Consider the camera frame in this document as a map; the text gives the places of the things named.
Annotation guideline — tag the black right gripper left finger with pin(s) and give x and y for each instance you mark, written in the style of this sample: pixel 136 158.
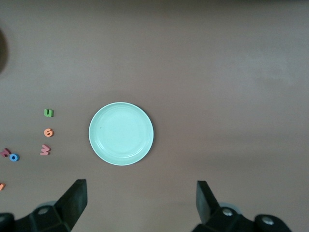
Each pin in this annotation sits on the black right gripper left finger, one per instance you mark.
pixel 72 205

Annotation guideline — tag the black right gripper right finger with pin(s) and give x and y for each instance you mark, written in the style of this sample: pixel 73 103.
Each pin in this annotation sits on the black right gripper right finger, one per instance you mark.
pixel 207 207

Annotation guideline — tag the pink foam letter w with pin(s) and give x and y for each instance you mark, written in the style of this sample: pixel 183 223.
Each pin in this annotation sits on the pink foam letter w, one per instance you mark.
pixel 45 149

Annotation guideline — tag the green foam letter u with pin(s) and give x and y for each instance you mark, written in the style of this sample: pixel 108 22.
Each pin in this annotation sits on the green foam letter u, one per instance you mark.
pixel 49 116

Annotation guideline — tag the orange foam letter v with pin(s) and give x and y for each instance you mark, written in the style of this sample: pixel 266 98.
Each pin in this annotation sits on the orange foam letter v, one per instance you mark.
pixel 2 186

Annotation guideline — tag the blue foam letter o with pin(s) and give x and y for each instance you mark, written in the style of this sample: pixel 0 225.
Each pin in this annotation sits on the blue foam letter o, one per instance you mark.
pixel 10 157

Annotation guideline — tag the dark red foam letter z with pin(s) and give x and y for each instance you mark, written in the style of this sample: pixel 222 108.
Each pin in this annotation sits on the dark red foam letter z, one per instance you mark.
pixel 5 152

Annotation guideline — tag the light green plate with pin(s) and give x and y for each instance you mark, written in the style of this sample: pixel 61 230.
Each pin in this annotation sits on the light green plate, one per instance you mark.
pixel 120 134

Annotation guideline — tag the brown paper table cover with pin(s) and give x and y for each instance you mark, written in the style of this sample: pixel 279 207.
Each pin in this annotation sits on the brown paper table cover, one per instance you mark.
pixel 217 96

